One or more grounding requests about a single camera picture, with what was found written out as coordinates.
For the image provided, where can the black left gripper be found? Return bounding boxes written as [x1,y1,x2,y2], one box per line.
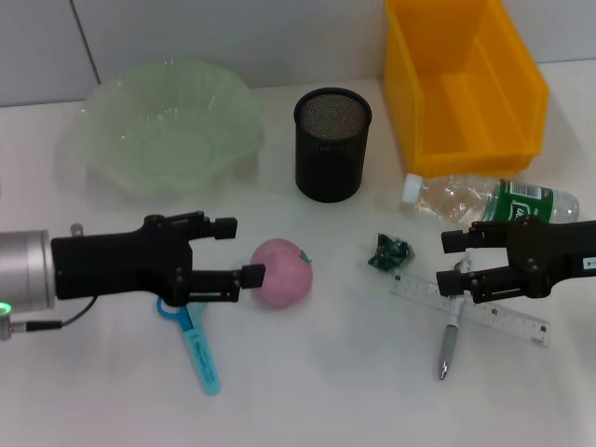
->
[49,210,266,308]

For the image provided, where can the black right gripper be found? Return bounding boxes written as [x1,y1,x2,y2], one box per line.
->
[436,217,596,305]

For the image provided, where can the clear bottle with green label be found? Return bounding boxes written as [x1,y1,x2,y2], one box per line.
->
[400,172,581,230]

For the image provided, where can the pink peach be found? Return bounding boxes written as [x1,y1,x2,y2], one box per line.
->
[250,237,314,309]

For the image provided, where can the green plastic wrapper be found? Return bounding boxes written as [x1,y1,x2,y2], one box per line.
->
[367,232,415,272]

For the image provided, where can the transparent plastic ruler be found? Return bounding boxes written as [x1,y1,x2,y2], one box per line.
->
[389,273,551,348]

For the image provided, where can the grey ballpoint pen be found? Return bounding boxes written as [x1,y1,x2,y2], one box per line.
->
[435,250,477,382]

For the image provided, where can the blue scissors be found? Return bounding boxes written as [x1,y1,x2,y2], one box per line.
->
[156,295,223,397]

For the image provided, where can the green glass fruit plate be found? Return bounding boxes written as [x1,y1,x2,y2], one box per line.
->
[74,59,264,204]

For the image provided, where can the black mesh pen holder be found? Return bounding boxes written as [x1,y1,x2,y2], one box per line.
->
[292,87,373,204]

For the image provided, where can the yellow plastic bin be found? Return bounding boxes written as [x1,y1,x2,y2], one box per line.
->
[383,0,549,179]

